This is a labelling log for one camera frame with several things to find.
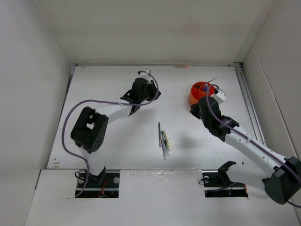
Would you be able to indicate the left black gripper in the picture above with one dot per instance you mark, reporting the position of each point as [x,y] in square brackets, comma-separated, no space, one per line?
[153,89]

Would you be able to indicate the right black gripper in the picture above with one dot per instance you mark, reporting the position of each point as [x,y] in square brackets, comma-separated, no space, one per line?
[194,110]

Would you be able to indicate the small blue-capped glue bottle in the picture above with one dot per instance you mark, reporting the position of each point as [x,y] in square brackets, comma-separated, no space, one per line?
[205,88]

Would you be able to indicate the black-handled scissors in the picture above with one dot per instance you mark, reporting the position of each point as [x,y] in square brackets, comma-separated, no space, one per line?
[212,80]

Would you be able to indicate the black thin pen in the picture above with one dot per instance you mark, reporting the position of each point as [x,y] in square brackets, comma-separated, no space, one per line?
[159,134]

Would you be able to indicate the yellow highlighter pen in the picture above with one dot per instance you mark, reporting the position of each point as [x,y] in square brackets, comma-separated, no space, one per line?
[166,140]

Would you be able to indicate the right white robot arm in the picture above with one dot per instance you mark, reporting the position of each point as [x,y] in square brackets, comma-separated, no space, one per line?
[281,178]

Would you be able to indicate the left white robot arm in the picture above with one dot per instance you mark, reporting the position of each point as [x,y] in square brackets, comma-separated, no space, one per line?
[89,130]

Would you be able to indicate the orange round organizer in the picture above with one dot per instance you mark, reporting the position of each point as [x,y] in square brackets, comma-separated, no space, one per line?
[196,92]

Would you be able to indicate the green-capped pen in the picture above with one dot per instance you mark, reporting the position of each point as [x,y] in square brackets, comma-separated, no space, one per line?
[163,142]

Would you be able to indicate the clear lilac pen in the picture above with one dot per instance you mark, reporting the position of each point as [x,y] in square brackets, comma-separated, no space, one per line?
[165,152]

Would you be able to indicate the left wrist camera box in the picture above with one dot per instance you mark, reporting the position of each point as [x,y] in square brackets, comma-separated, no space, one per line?
[144,74]

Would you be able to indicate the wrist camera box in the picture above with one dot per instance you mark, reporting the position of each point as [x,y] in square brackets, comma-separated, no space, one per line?
[219,95]
[144,74]

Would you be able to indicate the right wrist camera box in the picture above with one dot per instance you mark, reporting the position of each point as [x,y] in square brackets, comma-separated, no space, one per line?
[219,95]

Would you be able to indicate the aluminium side rail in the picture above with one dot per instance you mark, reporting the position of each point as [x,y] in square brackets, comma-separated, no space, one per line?
[249,104]

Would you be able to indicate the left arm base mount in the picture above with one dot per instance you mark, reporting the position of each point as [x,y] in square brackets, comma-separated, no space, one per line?
[108,187]

